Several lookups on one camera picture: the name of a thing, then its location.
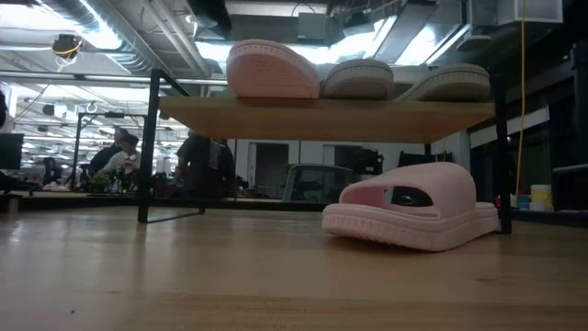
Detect pink slide sandal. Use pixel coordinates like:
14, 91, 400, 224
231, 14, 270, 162
225, 39, 322, 100
321, 161, 501, 253

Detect grey slide sandal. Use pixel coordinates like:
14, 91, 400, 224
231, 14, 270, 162
394, 63, 492, 103
320, 58, 396, 101

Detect grey mesh office chair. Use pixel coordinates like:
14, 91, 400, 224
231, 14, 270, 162
281, 163, 355, 205

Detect black equipment rack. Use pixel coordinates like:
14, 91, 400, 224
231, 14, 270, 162
352, 148, 385, 177

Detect person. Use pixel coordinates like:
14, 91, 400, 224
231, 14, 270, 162
175, 131, 236, 200
89, 127, 130, 178
96, 133, 142, 180

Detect black panel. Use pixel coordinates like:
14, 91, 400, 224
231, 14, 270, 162
397, 150, 454, 169

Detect small green plant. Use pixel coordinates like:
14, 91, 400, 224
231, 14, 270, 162
89, 174, 112, 195

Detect yellow cylindrical container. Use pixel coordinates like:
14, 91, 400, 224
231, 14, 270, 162
530, 184, 554, 206

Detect black background monitor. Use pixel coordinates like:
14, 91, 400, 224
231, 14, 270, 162
0, 132, 25, 171

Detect wooden shelf black metal frame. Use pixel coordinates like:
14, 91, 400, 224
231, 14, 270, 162
137, 68, 514, 235

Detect black aluminium rig frame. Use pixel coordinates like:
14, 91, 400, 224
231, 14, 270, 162
0, 192, 588, 229

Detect yellow cable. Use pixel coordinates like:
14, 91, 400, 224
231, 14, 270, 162
514, 0, 527, 197

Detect ceiling cord reel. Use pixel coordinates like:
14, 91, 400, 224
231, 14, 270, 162
50, 33, 84, 60

